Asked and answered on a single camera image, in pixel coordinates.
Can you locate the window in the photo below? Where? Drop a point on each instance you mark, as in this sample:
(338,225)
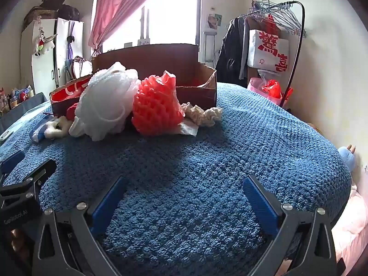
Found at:
(172,11)

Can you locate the wall photo poster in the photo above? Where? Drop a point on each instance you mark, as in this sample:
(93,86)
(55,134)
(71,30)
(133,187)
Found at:
(214,20)

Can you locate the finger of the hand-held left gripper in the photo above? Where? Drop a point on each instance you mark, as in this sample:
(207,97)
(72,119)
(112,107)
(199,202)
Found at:
(13,160)
(43,171)

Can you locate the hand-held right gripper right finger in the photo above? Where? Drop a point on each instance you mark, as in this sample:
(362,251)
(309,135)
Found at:
(260,204)

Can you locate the beige beaded plush toy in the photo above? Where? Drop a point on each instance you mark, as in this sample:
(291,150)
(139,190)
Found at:
(204,115)

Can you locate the white fluffy star hair clip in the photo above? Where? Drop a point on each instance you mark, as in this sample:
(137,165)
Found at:
(56,127)

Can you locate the blue tissue packet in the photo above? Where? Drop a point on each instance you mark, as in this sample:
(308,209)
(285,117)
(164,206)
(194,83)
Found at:
(38,131)

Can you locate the pink plastic bag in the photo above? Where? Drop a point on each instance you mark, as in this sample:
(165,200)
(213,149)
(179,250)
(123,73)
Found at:
(256,90)

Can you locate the hanging fairy plush doll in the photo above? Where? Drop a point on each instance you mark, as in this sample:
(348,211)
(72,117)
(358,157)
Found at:
(41,41)

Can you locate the white cushioned chair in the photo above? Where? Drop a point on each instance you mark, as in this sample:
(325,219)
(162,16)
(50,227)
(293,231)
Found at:
(82,66)

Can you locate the blue plush toy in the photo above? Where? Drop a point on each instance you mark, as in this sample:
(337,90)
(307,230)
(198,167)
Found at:
(346,157)

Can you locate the black jacket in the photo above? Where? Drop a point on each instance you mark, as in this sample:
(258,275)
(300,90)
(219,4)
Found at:
(230,51)

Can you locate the white wardrobe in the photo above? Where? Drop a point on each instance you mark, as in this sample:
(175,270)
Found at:
(46,66)

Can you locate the dark duffel bag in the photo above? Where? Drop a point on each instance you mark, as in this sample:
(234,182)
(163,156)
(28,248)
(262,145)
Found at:
(68,12)

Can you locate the clutter of small table things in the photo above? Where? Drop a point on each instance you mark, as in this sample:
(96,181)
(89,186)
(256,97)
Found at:
(14,95)

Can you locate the red knit plush item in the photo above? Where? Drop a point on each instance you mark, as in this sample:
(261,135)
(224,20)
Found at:
(72,109)

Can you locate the red plastic bag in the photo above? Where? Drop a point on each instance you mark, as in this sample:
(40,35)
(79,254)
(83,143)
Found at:
(273,89)

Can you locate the blue textured blanket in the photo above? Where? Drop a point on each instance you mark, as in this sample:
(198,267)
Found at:
(187,155)

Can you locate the picture card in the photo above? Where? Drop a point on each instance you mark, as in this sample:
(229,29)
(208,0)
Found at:
(143,42)

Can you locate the pink bedding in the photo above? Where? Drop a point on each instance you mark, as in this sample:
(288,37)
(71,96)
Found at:
(350,215)

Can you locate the white mesh bath pouf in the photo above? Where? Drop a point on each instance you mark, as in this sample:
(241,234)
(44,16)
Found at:
(106,100)

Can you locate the white soft pad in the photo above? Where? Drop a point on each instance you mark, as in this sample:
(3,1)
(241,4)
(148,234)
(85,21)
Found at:
(188,129)

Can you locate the woven basket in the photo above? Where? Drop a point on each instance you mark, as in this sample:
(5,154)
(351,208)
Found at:
(36,13)

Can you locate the pink curtain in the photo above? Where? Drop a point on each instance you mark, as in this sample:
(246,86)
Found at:
(115,8)

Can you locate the brown cardboard box red lining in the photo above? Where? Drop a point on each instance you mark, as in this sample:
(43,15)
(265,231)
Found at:
(161,60)

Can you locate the black metal clothes rack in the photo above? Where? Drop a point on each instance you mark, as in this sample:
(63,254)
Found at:
(299,43)

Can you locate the purple hanging cloth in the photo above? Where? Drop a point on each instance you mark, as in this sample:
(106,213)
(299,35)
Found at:
(69,52)

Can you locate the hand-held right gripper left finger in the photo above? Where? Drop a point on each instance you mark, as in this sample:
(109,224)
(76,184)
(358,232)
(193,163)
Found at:
(109,204)

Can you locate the white paper bag red print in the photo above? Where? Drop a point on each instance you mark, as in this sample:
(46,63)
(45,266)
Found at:
(267,50)

